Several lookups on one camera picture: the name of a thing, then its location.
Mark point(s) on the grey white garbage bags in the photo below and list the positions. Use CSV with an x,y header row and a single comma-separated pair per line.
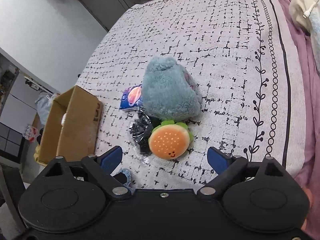
x,y
43,105

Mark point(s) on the white black patterned bedspread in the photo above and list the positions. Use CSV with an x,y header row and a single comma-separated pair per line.
x,y
245,64

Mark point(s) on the blue tissue pack planet print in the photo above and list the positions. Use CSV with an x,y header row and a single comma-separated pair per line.
x,y
131,98

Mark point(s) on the open cardboard box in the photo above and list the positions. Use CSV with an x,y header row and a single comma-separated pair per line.
x,y
71,128

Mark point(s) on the pastel crumpled blanket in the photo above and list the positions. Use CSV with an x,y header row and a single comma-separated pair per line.
x,y
305,14

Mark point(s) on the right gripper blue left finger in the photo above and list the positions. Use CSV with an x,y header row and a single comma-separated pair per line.
x,y
99,171

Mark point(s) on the black crinkly plastic bag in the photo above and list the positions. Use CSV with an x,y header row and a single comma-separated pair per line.
x,y
140,130

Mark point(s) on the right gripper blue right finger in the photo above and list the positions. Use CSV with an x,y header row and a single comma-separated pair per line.
x,y
230,171

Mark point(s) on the pink bed sheet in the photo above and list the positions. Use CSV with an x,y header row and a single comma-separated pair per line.
x,y
308,177

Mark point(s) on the orange burger plush toy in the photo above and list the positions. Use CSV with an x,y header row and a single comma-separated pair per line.
x,y
170,140

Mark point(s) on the grey-blue plush toy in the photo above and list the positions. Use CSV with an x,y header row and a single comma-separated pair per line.
x,y
169,92

